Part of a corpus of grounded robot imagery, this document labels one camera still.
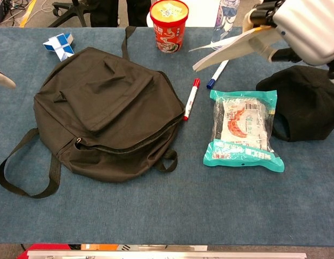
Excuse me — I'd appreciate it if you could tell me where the black office chair base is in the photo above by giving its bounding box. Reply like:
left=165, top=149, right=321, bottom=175
left=47, top=0, right=92, bottom=28

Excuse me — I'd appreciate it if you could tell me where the black cap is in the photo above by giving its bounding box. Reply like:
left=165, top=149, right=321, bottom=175
left=256, top=65, right=334, bottom=142

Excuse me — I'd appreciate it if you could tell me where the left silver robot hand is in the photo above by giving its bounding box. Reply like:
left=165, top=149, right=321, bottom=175
left=0, top=69, right=16, bottom=89

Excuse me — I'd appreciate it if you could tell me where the white marker red cap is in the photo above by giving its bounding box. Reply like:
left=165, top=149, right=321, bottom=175
left=183, top=78, right=201, bottom=121

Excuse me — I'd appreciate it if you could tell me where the blue white snake puzzle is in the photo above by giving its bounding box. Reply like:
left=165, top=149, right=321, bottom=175
left=43, top=33, right=75, bottom=62

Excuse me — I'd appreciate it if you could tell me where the black fabric backpack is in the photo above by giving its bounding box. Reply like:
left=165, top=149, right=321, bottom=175
left=0, top=26, right=186, bottom=200

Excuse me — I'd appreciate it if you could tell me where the red instant noodle cup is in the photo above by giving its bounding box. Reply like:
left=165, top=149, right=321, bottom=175
left=149, top=0, right=189, bottom=53

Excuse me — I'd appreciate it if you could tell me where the red box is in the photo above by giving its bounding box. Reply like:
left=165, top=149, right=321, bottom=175
left=21, top=243, right=73, bottom=259

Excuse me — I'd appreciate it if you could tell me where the clear plastic water bottle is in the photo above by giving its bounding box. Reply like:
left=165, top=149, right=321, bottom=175
left=211, top=0, right=241, bottom=51

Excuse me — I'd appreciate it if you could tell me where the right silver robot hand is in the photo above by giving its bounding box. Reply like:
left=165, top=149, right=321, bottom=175
left=242, top=0, right=334, bottom=67

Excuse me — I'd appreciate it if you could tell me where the black trouser leg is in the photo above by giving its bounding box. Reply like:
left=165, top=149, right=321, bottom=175
left=126, top=0, right=152, bottom=28
left=90, top=0, right=120, bottom=28

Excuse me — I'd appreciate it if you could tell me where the teal clear snack packet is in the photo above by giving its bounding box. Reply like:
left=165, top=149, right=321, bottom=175
left=203, top=89, right=285, bottom=174

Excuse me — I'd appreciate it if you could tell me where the white and yellow book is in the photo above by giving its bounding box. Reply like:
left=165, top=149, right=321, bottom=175
left=188, top=25, right=281, bottom=72

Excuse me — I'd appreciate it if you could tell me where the white marker blue cap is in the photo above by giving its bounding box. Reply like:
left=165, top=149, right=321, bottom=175
left=206, top=59, right=229, bottom=90

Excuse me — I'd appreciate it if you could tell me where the aluminium profile rail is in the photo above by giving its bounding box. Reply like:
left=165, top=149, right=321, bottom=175
left=26, top=250, right=308, bottom=259

